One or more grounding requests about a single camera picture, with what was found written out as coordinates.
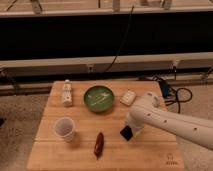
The wooden cutting board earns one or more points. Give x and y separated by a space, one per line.
76 139

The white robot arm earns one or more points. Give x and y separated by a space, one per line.
145 110

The black eraser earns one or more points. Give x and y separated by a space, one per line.
126 132

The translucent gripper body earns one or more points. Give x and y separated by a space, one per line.
135 125

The white small bottle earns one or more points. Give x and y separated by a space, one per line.
66 97

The green ceramic bowl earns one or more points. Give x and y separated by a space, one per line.
99 98

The translucent plastic cup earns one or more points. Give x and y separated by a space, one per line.
65 129

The white rounded block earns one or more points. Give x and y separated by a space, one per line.
128 98

